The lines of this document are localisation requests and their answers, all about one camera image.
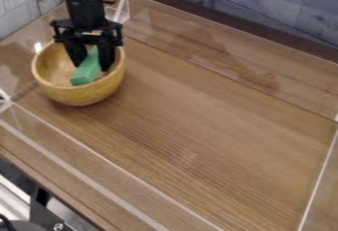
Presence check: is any clear acrylic left bracket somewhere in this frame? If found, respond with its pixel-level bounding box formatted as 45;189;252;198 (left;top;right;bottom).
0;89;12;114

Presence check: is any black cable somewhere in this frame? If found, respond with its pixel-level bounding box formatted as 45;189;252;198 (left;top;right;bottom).
0;213;17;231

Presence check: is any black table leg frame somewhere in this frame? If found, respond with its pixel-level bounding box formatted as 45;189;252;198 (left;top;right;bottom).
29;187;74;231

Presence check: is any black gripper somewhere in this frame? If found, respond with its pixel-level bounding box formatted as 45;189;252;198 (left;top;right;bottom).
50;19;123;71

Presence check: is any wooden bowl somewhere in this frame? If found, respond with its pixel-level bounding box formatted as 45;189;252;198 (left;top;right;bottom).
30;41;125;107

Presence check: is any green stick block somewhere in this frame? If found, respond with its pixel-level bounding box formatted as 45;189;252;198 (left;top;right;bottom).
69;46;101;86

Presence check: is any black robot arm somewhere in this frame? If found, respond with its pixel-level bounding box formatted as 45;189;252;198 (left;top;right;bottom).
50;0;123;72

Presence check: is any clear acrylic corner bracket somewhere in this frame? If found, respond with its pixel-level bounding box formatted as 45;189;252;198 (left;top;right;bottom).
104;0;129;24

